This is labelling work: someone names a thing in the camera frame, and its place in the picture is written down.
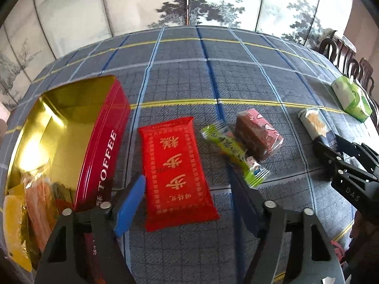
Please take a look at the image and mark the person's dark clothing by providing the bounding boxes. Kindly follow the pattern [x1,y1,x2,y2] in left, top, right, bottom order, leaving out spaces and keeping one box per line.
[340,210,379,284]

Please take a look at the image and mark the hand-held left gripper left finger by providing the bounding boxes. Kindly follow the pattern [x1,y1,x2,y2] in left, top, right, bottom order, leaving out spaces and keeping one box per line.
[35,174,146,284]

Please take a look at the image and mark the blue cracker packet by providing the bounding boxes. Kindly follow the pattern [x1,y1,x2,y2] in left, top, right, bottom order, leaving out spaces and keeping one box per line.
[298,107,341,154]

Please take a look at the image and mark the green snack packet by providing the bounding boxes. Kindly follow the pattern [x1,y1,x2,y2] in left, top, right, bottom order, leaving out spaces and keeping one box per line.
[201,121,271,188]

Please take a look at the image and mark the dark wooden chair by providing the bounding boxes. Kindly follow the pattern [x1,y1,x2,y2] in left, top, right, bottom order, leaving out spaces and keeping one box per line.
[354,58,379,95]
[318,30,357,74]

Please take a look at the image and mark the red and gold tin box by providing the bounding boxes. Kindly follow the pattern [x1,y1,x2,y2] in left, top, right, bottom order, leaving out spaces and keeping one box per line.
[4,75,131,284]

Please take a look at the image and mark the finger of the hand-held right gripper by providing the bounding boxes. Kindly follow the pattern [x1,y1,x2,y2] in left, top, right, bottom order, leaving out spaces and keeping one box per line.
[314,141,350,182]
[336,135,379,173]

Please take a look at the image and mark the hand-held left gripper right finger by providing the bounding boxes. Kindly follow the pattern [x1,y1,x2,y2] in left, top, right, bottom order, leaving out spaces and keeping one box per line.
[229,167,345,284]

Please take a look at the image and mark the plaid grey tablecloth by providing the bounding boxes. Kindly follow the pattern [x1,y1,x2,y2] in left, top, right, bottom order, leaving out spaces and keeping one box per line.
[6,25,379,284]

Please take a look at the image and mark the green tissue pack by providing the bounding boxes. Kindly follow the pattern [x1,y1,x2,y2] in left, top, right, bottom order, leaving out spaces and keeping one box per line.
[331,76,373,123]

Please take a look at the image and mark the pink snack packet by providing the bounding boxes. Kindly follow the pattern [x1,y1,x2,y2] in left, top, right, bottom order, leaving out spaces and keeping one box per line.
[235,108,284,164]

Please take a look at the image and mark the red snack packet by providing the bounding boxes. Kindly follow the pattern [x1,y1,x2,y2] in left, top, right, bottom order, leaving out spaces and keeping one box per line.
[138,117,220,233]

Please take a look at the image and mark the yellow snack packet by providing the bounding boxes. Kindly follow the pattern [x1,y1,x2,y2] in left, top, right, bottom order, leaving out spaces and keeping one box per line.
[4,183,33,273]

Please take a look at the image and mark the orange snack packet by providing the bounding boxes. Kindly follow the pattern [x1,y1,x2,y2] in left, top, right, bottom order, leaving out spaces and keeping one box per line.
[24,169,58,252]

